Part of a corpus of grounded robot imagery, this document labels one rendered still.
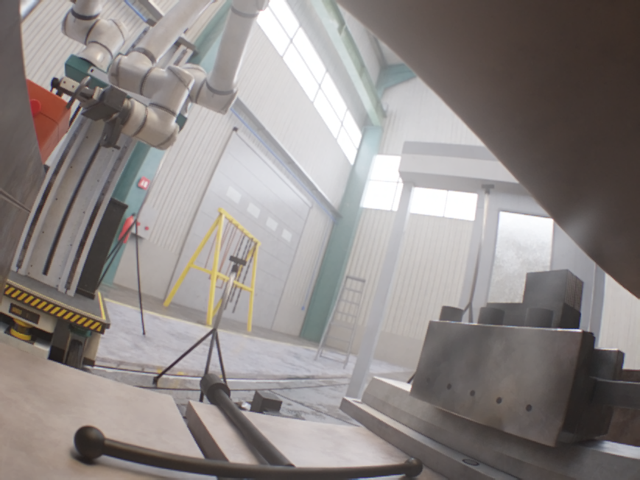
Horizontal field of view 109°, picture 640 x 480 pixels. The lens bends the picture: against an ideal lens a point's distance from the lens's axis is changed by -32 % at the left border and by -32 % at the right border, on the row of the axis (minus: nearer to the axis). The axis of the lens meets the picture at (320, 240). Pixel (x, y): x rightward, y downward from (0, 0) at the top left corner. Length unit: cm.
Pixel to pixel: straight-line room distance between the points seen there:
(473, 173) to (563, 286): 264
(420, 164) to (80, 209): 297
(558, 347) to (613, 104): 44
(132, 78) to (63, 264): 102
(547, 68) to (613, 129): 12
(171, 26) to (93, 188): 92
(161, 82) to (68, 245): 101
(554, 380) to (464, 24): 58
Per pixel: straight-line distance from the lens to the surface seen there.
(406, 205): 352
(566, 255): 332
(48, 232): 171
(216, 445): 65
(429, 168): 345
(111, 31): 175
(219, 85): 159
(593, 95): 39
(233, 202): 988
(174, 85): 92
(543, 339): 69
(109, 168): 169
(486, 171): 340
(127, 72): 96
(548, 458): 77
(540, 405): 68
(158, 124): 89
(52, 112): 76
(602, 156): 47
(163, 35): 106
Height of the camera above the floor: 58
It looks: 15 degrees up
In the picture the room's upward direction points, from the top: 17 degrees clockwise
